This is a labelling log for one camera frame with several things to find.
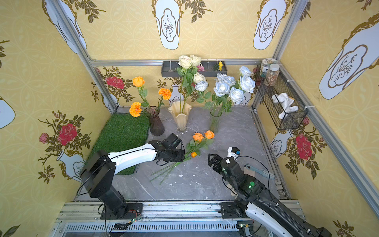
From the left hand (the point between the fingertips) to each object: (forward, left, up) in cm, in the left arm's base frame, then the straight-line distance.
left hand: (176, 155), depth 89 cm
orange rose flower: (+31, +21, +30) cm, 48 cm away
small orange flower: (+6, -10, -3) cm, 12 cm away
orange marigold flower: (+24, +5, +28) cm, 37 cm away
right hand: (-6, -20, +10) cm, 23 cm away
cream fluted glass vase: (+27, -2, +11) cm, 29 cm away
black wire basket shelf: (+43, -64, +11) cm, 78 cm away
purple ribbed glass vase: (+19, +14, +4) cm, 24 cm away
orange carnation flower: (+13, +19, +28) cm, 36 cm away
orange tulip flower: (-6, +4, -4) cm, 8 cm away
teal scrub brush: (-11, -50, -3) cm, 52 cm away
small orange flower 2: (+15, -21, -2) cm, 26 cm away
